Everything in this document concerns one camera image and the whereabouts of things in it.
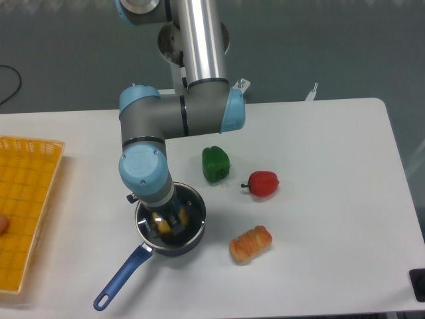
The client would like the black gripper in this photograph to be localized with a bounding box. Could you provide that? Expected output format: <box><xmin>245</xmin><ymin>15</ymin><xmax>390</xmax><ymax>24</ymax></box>
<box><xmin>126</xmin><ymin>187</ymin><xmax>188</xmax><ymax>235</ymax></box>

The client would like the glass pot lid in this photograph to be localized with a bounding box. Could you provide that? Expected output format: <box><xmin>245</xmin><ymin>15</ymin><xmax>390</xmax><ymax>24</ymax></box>
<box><xmin>135</xmin><ymin>182</ymin><xmax>206</xmax><ymax>256</ymax></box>

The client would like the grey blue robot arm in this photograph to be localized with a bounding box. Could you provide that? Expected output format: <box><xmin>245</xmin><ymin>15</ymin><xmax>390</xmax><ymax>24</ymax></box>
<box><xmin>116</xmin><ymin>1</ymin><xmax>246</xmax><ymax>233</ymax></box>

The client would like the fingertip at left edge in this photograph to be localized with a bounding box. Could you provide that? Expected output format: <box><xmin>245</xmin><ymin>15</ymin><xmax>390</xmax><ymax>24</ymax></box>
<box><xmin>0</xmin><ymin>214</ymin><xmax>9</xmax><ymax>234</ymax></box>

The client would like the yellow bell pepper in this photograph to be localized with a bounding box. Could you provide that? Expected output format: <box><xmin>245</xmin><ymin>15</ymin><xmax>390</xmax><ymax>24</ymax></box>
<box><xmin>151</xmin><ymin>206</ymin><xmax>190</xmax><ymax>236</ymax></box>

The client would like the green bell pepper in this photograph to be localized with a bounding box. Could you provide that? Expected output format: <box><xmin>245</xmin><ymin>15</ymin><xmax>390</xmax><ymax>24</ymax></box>
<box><xmin>202</xmin><ymin>146</ymin><xmax>230</xmax><ymax>183</ymax></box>

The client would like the orange croissant bread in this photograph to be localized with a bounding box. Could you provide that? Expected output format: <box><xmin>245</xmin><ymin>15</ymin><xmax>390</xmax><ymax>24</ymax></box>
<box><xmin>229</xmin><ymin>225</ymin><xmax>273</xmax><ymax>265</ymax></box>

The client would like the red bell pepper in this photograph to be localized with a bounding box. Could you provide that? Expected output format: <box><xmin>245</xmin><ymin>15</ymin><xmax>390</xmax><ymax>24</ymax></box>
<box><xmin>241</xmin><ymin>171</ymin><xmax>280</xmax><ymax>197</ymax></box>

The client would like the yellow woven basket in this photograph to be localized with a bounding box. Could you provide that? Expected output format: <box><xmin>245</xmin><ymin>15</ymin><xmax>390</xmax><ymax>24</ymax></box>
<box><xmin>1</xmin><ymin>136</ymin><xmax>65</xmax><ymax>294</ymax></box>

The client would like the black device at table edge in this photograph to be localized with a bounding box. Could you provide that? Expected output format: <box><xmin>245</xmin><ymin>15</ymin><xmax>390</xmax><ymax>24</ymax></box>
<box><xmin>409</xmin><ymin>268</ymin><xmax>425</xmax><ymax>302</ymax></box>

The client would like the dark pot with blue handle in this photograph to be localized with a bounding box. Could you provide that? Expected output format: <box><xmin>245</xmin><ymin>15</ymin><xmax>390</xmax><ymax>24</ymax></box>
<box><xmin>93</xmin><ymin>182</ymin><xmax>207</xmax><ymax>311</ymax></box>

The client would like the black cable on floor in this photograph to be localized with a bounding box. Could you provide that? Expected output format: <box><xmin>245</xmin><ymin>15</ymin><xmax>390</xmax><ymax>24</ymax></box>
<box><xmin>0</xmin><ymin>64</ymin><xmax>23</xmax><ymax>106</ymax></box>

